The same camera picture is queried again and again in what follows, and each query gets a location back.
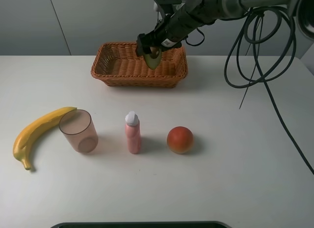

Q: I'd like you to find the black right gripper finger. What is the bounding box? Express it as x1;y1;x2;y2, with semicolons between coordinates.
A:
155;45;172;59

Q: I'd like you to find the black tray edge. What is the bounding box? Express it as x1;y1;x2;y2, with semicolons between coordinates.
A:
52;221;230;228

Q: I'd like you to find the black cable bundle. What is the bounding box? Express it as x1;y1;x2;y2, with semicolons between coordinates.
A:
224;5;314;176

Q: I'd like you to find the pink bottle with white cap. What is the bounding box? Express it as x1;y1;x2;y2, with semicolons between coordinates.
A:
125;111;141;154

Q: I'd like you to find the red orange round fruit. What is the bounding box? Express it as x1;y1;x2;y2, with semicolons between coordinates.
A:
167;126;194;154

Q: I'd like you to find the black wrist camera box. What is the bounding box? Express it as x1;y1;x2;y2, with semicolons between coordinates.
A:
153;0;186;19

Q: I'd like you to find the yellow banana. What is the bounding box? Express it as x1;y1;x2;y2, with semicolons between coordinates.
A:
13;107;77;171

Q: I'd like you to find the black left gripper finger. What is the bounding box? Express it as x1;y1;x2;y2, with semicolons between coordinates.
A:
136;33;152;56

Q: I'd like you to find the halved avocado with pit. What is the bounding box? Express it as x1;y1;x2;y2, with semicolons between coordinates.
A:
143;47;162;70

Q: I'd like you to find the translucent pink plastic cup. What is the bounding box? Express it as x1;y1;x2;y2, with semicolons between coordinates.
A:
59;110;99;154

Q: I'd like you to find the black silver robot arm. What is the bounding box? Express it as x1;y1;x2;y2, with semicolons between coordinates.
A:
135;0;314;57

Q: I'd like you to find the brown wicker basket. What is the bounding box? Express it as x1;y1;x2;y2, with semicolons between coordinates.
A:
91;42;188;88

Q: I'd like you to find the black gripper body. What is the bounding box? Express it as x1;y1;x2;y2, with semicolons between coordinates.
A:
143;11;199;48

